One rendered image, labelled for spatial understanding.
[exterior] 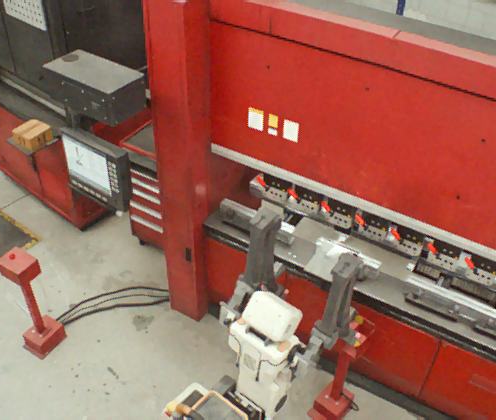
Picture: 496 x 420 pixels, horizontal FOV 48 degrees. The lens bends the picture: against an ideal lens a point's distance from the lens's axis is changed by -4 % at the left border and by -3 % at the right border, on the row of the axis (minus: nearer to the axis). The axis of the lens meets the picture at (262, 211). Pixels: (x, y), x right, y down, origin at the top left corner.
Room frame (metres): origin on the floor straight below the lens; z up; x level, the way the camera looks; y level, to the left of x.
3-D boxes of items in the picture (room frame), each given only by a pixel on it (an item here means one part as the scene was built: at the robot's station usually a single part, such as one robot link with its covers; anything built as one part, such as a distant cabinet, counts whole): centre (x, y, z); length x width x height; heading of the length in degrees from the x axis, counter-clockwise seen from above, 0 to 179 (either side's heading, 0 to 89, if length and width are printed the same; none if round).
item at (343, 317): (1.67, -0.37, 1.40); 0.11 x 0.06 x 0.43; 53
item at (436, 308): (2.07, -0.96, 0.89); 0.30 x 0.05 x 0.03; 61
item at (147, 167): (2.79, 0.82, 1.18); 0.40 x 0.24 x 0.07; 61
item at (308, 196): (2.52, -0.25, 1.26); 0.15 x 0.09 x 0.17; 61
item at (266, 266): (1.93, -0.03, 1.40); 0.11 x 0.06 x 0.43; 53
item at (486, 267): (2.04, -1.13, 1.26); 0.15 x 0.09 x 0.17; 61
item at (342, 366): (1.97, -0.51, 0.39); 0.05 x 0.05 x 0.54; 51
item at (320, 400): (1.95, -0.49, 0.06); 0.25 x 0.20 x 0.12; 141
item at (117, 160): (2.48, 0.89, 1.42); 0.45 x 0.12 x 0.36; 57
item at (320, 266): (2.28, -0.38, 1.00); 0.26 x 0.18 x 0.01; 151
